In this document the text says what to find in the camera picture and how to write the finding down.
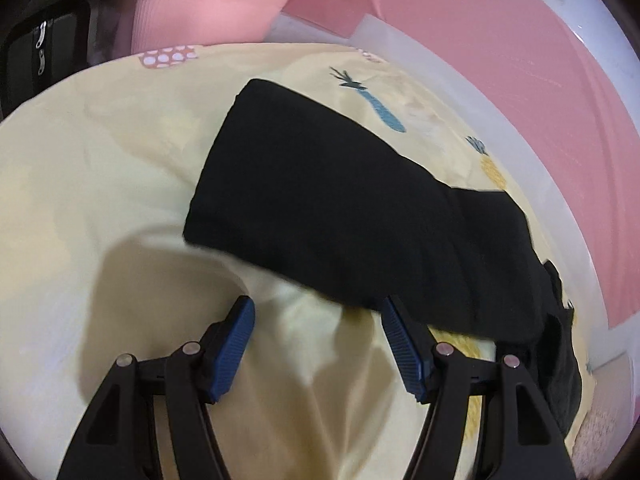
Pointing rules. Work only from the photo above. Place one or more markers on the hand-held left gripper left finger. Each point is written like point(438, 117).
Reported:
point(234, 342)

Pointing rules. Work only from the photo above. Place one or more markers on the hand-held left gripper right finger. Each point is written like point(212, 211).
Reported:
point(402, 347)

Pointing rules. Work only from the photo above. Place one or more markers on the black garment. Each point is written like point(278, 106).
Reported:
point(345, 210)

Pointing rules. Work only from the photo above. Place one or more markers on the beige textured cloth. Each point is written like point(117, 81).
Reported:
point(597, 435)

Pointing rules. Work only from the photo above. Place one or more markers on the yellow pineapple print bedsheet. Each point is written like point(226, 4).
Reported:
point(100, 160)

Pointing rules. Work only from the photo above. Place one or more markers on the pink ribbed plastic bin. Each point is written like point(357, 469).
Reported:
point(210, 10)

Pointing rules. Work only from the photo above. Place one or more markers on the black zippered bag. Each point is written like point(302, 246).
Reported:
point(45, 55)

